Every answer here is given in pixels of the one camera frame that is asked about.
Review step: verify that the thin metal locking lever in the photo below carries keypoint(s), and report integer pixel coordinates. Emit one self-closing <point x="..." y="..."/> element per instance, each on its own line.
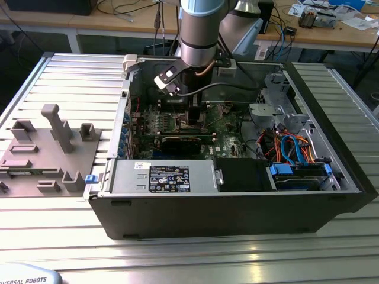
<point x="173" y="108"/>

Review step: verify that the CPU socket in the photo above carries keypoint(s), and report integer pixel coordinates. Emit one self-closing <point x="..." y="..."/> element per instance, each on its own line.
<point x="189" y="127"/>

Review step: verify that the black plastic shroud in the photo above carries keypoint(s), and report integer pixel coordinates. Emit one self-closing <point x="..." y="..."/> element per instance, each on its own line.
<point x="240" y="174"/>

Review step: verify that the grey plastic parts rack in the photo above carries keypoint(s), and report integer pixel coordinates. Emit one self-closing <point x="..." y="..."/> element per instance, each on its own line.
<point x="44" y="148"/>

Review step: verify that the metal cooler heatsink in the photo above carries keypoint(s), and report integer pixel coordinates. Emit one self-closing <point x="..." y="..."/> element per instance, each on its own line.
<point x="308" y="19"/>

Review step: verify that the green motherboard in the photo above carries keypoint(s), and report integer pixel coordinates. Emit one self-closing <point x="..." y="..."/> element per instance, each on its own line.
<point x="228" y="130"/>

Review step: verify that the black graphics card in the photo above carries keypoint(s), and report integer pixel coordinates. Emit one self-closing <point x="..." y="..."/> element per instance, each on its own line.
<point x="180" y="145"/>

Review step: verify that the wooden desk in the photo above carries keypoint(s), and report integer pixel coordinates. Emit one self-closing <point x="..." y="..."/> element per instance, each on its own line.
<point x="118" y="25"/>

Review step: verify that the pale blue teach pendant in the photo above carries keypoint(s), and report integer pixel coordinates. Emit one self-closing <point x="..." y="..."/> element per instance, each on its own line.
<point x="29" y="279"/>

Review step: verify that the pale grey case latch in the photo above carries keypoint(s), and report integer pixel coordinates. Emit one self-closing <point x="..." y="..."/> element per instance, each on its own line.
<point x="130" y="62"/>

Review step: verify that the blue plastic latch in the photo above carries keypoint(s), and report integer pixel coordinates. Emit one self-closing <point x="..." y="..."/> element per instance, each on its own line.
<point x="91" y="179"/>

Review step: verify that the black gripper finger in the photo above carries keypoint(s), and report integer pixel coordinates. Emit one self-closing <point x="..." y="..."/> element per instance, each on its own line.
<point x="196" y="115"/>

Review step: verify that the small black device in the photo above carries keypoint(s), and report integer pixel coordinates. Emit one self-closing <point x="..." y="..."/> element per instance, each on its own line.
<point x="291" y="30"/>

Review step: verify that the black PC case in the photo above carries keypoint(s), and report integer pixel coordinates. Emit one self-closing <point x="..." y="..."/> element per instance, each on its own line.
<point x="207" y="216"/>

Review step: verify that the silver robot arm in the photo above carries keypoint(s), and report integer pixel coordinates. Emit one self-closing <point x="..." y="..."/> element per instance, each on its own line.
<point x="198" y="29"/>

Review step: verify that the large white wrist camera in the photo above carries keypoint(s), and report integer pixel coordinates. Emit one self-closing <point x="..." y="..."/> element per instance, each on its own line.
<point x="174" y="69"/>

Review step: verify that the grey metal drive cage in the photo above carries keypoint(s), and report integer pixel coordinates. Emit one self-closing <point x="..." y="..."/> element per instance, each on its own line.
<point x="263" y="112"/>

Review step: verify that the small white wrist camera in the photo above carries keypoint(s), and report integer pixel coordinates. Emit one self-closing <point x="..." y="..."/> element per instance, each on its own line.
<point x="226" y="68"/>

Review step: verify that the blue cardboard box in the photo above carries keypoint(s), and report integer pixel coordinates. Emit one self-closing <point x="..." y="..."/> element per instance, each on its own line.
<point x="346" y="3"/>

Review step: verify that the grey electronic device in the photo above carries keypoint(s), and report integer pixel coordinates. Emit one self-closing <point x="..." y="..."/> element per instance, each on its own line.
<point x="325" y="20"/>

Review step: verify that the grey power supply unit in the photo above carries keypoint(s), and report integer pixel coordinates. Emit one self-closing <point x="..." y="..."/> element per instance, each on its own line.
<point x="130" y="177"/>

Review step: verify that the hard disk in blue carrier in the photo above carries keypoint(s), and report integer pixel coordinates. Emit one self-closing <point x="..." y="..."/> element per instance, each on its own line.
<point x="279" y="171"/>

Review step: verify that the black equipment box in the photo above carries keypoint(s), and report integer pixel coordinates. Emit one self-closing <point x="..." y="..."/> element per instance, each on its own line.
<point x="50" y="7"/>

